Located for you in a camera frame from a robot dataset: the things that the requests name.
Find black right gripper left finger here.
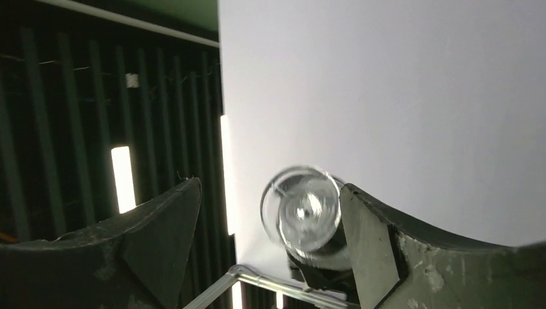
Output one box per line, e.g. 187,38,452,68
1,178,202,308

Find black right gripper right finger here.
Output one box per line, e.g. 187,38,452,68
340,183,545,308

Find clear glass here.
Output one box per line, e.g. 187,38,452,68
260,165,352,271

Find ceiling light strip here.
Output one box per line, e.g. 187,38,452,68
111,146,136,214
220,115,237,235

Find aluminium frame rail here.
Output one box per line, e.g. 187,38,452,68
185,265,358,309

